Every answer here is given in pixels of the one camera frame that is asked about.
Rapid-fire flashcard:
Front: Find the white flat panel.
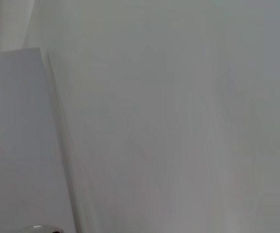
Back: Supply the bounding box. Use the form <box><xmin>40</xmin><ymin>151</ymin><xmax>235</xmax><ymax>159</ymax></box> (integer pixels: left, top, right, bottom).
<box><xmin>0</xmin><ymin>47</ymin><xmax>79</xmax><ymax>233</ymax></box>

